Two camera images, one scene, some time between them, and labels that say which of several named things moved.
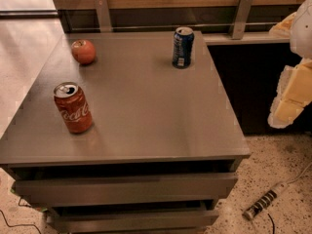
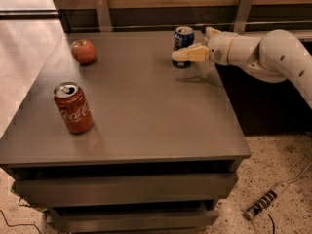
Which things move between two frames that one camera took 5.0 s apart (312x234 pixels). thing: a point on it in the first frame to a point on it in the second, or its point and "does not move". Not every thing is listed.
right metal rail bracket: [241, 16] does not move
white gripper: [302, 29] to [218, 48]
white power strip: [250, 212] does not move
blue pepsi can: [182, 45] does not move
